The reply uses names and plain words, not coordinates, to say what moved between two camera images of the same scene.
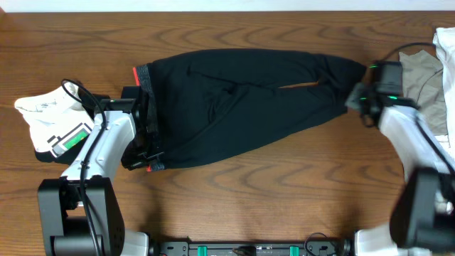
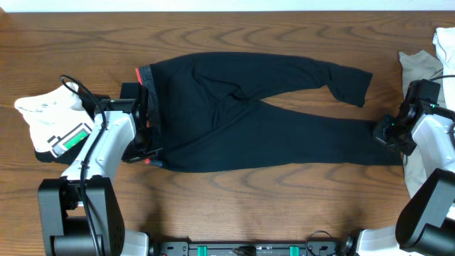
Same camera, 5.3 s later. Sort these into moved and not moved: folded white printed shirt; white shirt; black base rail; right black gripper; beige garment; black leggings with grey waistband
Moved: right black gripper; black leggings with grey waistband
Not moved: white shirt; black base rail; beige garment; folded white printed shirt
